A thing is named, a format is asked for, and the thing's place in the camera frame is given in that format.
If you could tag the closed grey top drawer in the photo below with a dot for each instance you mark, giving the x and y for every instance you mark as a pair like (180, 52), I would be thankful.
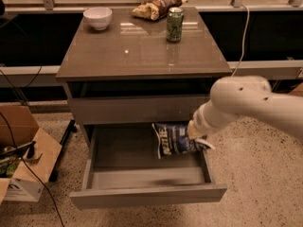
(134, 109)

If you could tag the white bowl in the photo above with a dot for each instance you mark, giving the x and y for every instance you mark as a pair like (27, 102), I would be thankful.
(98, 18)

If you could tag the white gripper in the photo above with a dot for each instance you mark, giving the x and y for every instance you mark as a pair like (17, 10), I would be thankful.
(199, 123)

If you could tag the open grey middle drawer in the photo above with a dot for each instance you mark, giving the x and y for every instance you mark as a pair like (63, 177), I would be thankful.
(123, 169)

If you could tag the green soda can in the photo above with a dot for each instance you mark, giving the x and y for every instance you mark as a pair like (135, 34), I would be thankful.
(174, 24)

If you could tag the brown chip bag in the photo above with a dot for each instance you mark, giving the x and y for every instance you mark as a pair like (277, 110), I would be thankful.
(156, 9)

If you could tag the cardboard box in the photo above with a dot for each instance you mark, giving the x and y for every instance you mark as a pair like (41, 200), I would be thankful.
(28, 155)

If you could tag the black metal bar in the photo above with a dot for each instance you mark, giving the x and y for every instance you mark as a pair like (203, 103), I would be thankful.
(70, 128)

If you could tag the blue chip bag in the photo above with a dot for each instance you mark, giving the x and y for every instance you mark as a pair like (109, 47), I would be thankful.
(173, 139)

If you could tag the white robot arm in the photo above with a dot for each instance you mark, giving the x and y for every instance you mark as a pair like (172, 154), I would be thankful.
(252, 96)

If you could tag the grey drawer cabinet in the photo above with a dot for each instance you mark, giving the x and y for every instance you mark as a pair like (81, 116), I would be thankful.
(132, 57)

